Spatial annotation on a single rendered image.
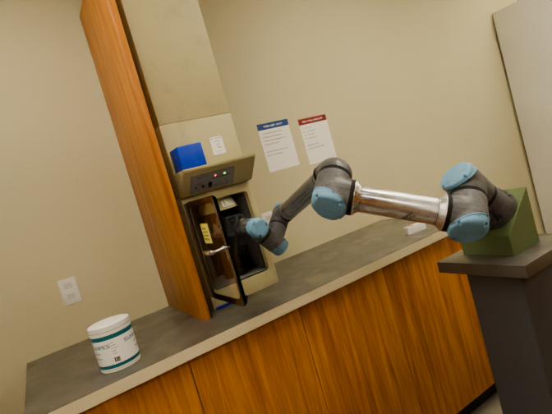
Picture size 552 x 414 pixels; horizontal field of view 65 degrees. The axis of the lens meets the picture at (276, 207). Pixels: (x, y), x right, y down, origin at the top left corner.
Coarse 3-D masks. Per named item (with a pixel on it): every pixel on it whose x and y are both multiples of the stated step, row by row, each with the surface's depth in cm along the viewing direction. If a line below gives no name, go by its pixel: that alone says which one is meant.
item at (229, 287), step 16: (192, 208) 165; (208, 208) 151; (208, 224) 156; (224, 240) 146; (208, 256) 165; (224, 256) 151; (208, 272) 170; (224, 272) 155; (224, 288) 160; (240, 288) 147; (240, 304) 151
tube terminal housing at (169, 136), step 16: (160, 128) 171; (176, 128) 174; (192, 128) 177; (208, 128) 181; (224, 128) 184; (160, 144) 175; (176, 144) 173; (208, 144) 180; (224, 144) 184; (208, 160) 179; (176, 192) 175; (208, 192) 178; (224, 192) 182; (240, 192) 190; (256, 208) 189; (192, 240) 174; (272, 272) 190; (208, 288) 175; (256, 288) 186; (208, 304) 180
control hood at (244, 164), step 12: (240, 156) 174; (252, 156) 177; (192, 168) 164; (204, 168) 166; (216, 168) 170; (240, 168) 178; (252, 168) 182; (180, 180) 167; (240, 180) 182; (180, 192) 171
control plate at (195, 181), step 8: (224, 168) 173; (232, 168) 175; (200, 176) 168; (208, 176) 170; (216, 176) 173; (224, 176) 175; (232, 176) 178; (192, 184) 168; (200, 184) 171; (208, 184) 173; (216, 184) 176; (224, 184) 178; (192, 192) 171
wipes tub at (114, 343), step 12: (96, 324) 140; (108, 324) 135; (120, 324) 137; (96, 336) 135; (108, 336) 135; (120, 336) 136; (132, 336) 140; (96, 348) 136; (108, 348) 135; (120, 348) 136; (132, 348) 139; (108, 360) 135; (120, 360) 136; (132, 360) 138; (108, 372) 135
